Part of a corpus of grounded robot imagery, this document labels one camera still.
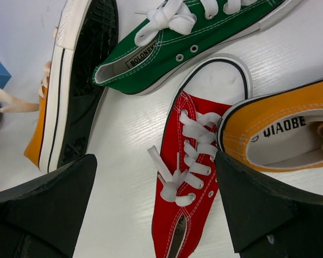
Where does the red sneaker centre right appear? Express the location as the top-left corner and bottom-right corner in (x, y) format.
(148, 54), (252, 257)

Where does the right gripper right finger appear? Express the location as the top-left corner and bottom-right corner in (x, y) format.
(215, 151), (323, 257)

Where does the orange sneaker under gripper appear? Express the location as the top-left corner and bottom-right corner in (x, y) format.
(217, 79), (323, 173)

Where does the orange sneaker on side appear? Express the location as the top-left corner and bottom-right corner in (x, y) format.
(0, 1), (118, 173)

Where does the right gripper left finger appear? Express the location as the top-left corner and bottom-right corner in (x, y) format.
(0, 154), (97, 257)

